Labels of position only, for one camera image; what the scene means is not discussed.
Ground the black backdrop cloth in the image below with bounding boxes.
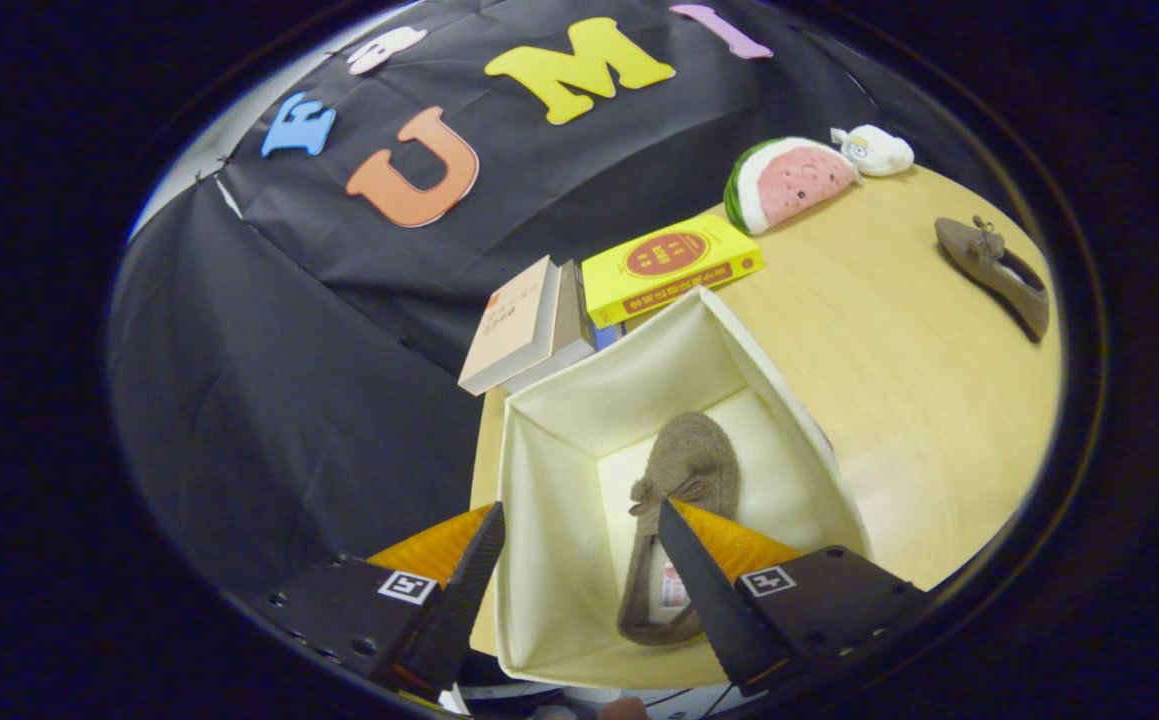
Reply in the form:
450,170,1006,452
109,0,1020,601

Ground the white plush toy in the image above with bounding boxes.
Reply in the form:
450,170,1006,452
830,124,915,179

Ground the brown felt shoe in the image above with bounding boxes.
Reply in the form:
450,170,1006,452
617,412,742,647
934,215,1051,343

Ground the watermelon slice plush toy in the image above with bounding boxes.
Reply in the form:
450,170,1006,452
723,137,862,237

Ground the grey-edged book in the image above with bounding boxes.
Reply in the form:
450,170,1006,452
499,260,598,393

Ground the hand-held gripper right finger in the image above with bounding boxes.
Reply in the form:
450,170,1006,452
657,498,930,699

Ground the cream fabric storage box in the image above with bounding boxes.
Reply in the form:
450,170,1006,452
494,286,872,691

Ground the beige paperback book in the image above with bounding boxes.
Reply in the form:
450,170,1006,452
457,255,562,397

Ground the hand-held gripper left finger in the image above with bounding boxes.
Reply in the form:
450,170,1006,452
259,500,507,701

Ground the yellow book with red circle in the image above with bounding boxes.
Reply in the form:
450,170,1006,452
581,212,766,331

